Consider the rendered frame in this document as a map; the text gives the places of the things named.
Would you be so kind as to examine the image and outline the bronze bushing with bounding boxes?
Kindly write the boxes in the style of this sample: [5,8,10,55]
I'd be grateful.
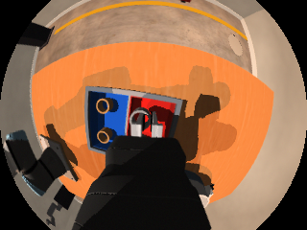
[97,127,112,143]
[96,98,113,114]

